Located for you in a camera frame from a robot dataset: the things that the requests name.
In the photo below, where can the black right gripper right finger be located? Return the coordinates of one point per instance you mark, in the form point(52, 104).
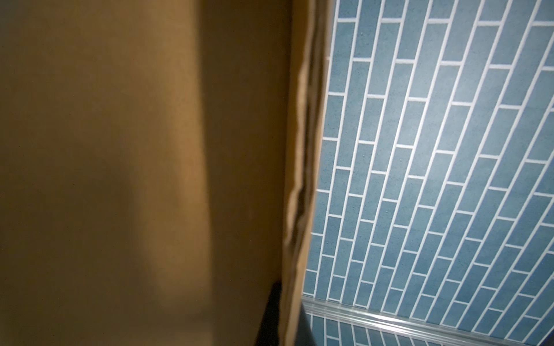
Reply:
point(304, 336)

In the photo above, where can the aluminium right corner post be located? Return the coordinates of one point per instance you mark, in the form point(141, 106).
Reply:
point(336, 324)

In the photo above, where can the brown cardboard box sheet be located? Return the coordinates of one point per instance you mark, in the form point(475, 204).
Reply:
point(158, 168)

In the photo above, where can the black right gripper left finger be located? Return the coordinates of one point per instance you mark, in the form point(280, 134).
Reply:
point(268, 331)

